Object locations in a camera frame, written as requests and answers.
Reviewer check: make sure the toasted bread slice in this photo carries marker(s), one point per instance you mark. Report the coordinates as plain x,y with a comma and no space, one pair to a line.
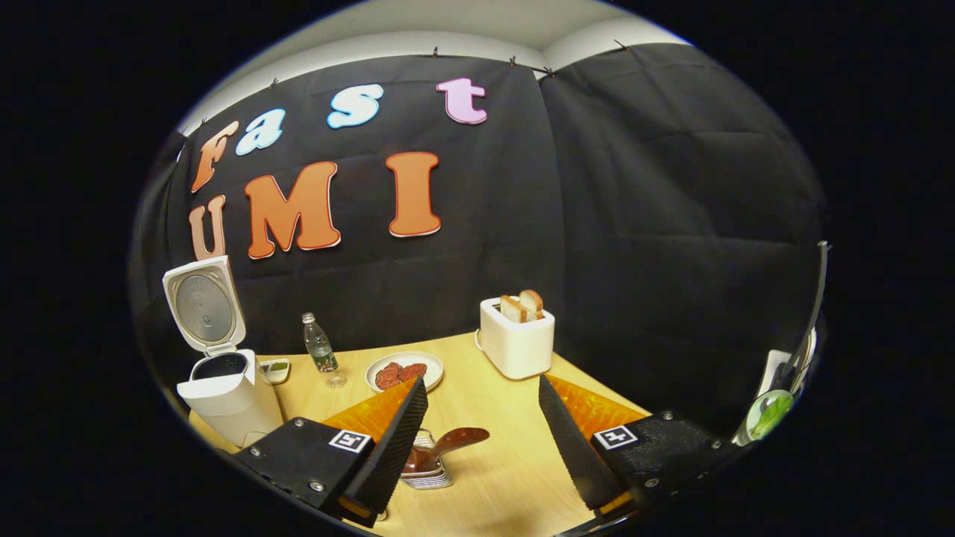
533,302
512,309

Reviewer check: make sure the clear plastic water bottle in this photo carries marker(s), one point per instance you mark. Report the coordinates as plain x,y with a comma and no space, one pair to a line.
319,347

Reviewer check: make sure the black backdrop cloth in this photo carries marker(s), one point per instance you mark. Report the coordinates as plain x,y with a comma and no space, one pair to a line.
634,224

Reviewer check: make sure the brown wooden spoon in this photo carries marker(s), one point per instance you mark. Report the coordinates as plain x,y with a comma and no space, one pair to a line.
459,438

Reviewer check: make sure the small white seasoning dish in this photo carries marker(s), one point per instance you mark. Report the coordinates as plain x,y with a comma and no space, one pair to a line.
274,371

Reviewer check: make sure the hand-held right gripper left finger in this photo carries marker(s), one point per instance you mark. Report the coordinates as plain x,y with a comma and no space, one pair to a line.
395,455

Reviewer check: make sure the white round plate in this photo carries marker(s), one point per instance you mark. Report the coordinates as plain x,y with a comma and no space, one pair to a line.
429,358

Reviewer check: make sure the white rice cooker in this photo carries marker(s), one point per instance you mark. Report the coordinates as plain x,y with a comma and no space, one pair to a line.
231,406

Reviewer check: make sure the white toaster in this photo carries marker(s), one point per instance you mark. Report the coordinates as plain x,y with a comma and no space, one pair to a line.
515,347

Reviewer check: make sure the red meat piece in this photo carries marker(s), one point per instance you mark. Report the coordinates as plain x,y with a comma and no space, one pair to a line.
388,377
413,371

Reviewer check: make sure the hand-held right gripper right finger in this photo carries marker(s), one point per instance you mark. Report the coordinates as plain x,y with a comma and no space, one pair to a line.
576,455

